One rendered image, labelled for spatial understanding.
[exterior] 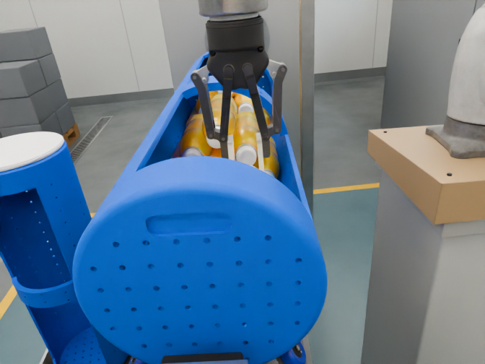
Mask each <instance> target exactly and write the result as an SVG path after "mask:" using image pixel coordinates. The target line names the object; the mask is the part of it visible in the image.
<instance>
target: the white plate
mask: <svg viewBox="0 0 485 364"><path fill-rule="evenodd" d="M63 143H64V138H63V137H62V136H61V135H60V134H57V133H53V132H46V131H42V132H31V133H25V134H18V135H14V136H8V137H4V138H1V139H0V172H2V171H6V170H11V169H15V168H20V167H22V166H25V165H29V164H31V163H34V162H37V161H39V160H42V159H43V158H45V157H47V156H49V155H52V154H53V153H54V152H56V151H57V150H59V149H60V148H61V146H62V145H63Z"/></svg>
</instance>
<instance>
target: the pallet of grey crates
mask: <svg viewBox="0 0 485 364"><path fill-rule="evenodd" d="M52 52H53V50H52V48H51V44H50V41H49V39H48V34H47V32H46V29H45V27H31V28H24V29H16V30H5V31H1V32H0V139H1V138H4V137H10V136H14V135H18V134H25V133H31V132H42V131H46V132H53V133H57V134H60V135H61V136H62V137H63V138H64V140H65V141H66V143H67V146H68V148H69V147H70V146H71V145H72V144H73V142H74V141H75V140H76V139H77V138H78V137H79V136H80V133H79V128H78V126H77V123H75V120H74V116H73V113H72V111H71V106H70V104H69V102H68V99H67V96H66V92H65V89H64V86H63V82H62V80H61V79H60V78H61V75H60V71H59V69H58V65H57V63H56V58H55V56H54V53H52Z"/></svg>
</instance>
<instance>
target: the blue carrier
mask: <svg viewBox="0 0 485 364"><path fill-rule="evenodd" d="M208 59H209V52H206V53H205V54H203V55H202V56H201V57H199V58H198V59H197V60H196V62H195V63H194V64H193V66H192V67H191V68H190V70H189V71H188V73H187V74H186V76H185V78H184V79H183V81H182V82H181V83H180V85H179V87H178V88H177V90H176V91H175V93H174V94H173V96H172V97H171V99H170V101H169V102H168V104H167V105H166V106H165V108H164V110H163V111H162V112H161V114H160V116H159V118H158V119H157V120H156V122H155V123H154V125H153V127H152V128H151V129H150V131H149V133H148V134H147V136H146V137H145V139H144V141H143V142H142V143H141V145H140V146H139V148H138V149H137V151H136V152H135V154H134V156H133V157H132V158H131V160H130V162H129V163H128V165H127V166H126V168H125V169H124V171H123V172H122V173H121V175H120V177H119V179H118V180H117V181H116V183H115V185H114V186H113V187H112V189H111V190H110V192H109V194H108V195H107V197H106V198H105V200H104V202H103V203H102V204H101V206H100V208H99V209H98V210H97V212H96V213H95V215H94V217H93V218H92V220H91V221H90V223H89V224H88V226H87V227H86V229H85V230H84V232H83V233H82V236H81V238H80V239H79V242H78V244H77V248H76V251H75V254H74V260H73V267H72V276H73V283H74V290H75V293H76V296H77V300H78V302H79V304H80V306H81V308H82V310H83V312H84V314H85V316H86V317H87V318H88V320H89V321H90V323H91V324H92V325H93V326H94V327H95V328H96V330H98V331H99V333H101V335H103V336H104V338H106V340H108V341H109V342H110V343H112V344H113V345H115V346H116V347H117V348H118V349H120V350H122V351H123V352H125V353H127V354H128V355H130V356H132V357H134V358H136V359H138V360H141V361H143V362H145V363H148V364H161V363H162V358H163V357H164V356H168V355H196V354H211V353H226V352H241V353H242V354H243V360H248V364H264V363H267V362H269V361H271V360H274V359H275V358H277V357H279V356H281V355H283V354H284V353H285V352H287V351H289V350H290V349H292V348H293V347H294V346H295V345H296V344H298V343H299V342H300V341H301V340H302V339H303V338H304V337H305V336H306V335H307V334H308V333H309V331H310V330H311V329H312V328H313V326H314V325H315V323H316V321H317V320H318V317H319V315H320V313H321V311H322V309H323V306H324V303H325V297H326V293H327V284H328V282H327V271H326V267H325V261H324V258H323V254H322V251H321V248H320V244H319V240H318V236H317V233H316V230H315V226H314V224H313V219H312V216H311V214H310V209H309V206H308V203H307V199H306V196H305V191H304V189H303V185H302V181H301V178H300V174H299V171H298V168H297V164H296V160H295V158H294V153H293V150H292V146H291V143H290V140H289V135H288V132H287V128H286V125H285V122H284V118H283V115H282V113H281V133H280V134H274V135H272V136H271V137H272V138H273V139H274V141H275V143H276V150H277V154H278V158H279V164H280V172H279V176H278V178H277V179H275V178H274V177H273V176H271V175H269V174H268V173H265V172H263V171H262V170H259V169H257V168H255V167H253V166H251V165H247V164H245V163H242V162H238V161H235V160H230V159H226V158H221V157H209V156H189V157H177V158H173V159H171V157H172V154H173V152H174V150H175V148H176V145H177V143H178V142H179V141H180V140H181V137H182V135H183V132H184V131H185V124H186V122H187V120H188V117H189V115H190V113H191V110H192V108H193V107H194V106H195V105H196V101H197V100H198V90H197V89H196V87H195V85H194V83H193V82H192V80H191V74H192V72H193V70H194V69H200V68H202V67H204V66H205V65H206V64H207V61H208ZM262 76H264V77H262ZM262 76H261V78H260V79H259V81H258V83H257V85H258V91H259V95H260V97H261V102H262V106H263V108H264V109H265V110H266V111H267V112H268V113H269V114H270V116H271V123H272V84H273V80H272V77H271V76H270V73H269V70H268V68H266V70H265V72H264V73H263V75H262ZM263 86H264V87H263Z"/></svg>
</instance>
